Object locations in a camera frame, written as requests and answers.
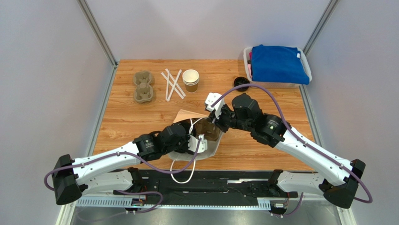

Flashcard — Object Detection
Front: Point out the white straw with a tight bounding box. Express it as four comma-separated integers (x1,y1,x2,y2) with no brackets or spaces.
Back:
164,68,187,98
166,69,183,102
161,71,186,102

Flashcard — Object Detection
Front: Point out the white slotted cable duct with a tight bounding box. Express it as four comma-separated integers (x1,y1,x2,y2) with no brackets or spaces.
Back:
71,195,272,210

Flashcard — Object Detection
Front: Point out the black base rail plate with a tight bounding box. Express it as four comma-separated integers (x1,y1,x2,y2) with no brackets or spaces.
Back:
112,168,312,207

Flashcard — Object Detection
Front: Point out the stack of black lids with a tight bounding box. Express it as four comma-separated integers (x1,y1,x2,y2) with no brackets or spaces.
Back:
233,76,250,92

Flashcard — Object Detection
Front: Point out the cardboard cup carrier tray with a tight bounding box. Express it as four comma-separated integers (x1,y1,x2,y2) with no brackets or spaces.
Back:
133,70,154,103

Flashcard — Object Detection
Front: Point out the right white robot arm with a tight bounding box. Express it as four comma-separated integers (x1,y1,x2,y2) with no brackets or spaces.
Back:
205,93,365,209

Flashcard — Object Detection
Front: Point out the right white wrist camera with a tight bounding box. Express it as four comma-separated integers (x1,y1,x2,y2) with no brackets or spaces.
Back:
205,92,225,120

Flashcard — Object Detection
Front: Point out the white plastic basket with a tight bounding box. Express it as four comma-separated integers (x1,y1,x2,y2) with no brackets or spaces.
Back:
243,47,312,88

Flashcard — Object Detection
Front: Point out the blue folded towel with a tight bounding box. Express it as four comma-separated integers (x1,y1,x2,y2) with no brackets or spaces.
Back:
250,45,311,85

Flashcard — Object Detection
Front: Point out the brown paper bag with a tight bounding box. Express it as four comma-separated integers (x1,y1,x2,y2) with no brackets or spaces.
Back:
168,108,224,185

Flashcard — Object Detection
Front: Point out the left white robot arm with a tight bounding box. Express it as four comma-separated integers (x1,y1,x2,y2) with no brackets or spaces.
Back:
44,123,207,205

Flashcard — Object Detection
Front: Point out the stack of paper cups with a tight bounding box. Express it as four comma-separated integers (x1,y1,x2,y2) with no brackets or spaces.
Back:
182,69,200,93

